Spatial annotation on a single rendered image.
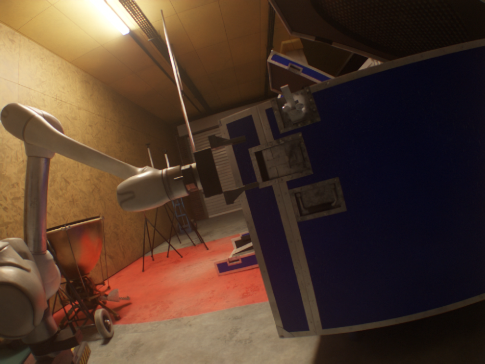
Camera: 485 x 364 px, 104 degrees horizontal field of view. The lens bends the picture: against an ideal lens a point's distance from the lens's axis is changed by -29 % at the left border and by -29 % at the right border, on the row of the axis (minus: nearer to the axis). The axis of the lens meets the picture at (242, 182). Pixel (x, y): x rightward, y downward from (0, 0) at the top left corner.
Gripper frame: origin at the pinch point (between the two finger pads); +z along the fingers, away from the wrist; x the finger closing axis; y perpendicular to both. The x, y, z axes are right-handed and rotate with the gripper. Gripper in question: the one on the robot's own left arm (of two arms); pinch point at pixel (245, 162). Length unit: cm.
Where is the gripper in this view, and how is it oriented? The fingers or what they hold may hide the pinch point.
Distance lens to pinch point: 75.7
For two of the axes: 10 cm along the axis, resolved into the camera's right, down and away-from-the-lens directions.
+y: -0.7, 0.3, 10.0
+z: 9.6, -2.7, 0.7
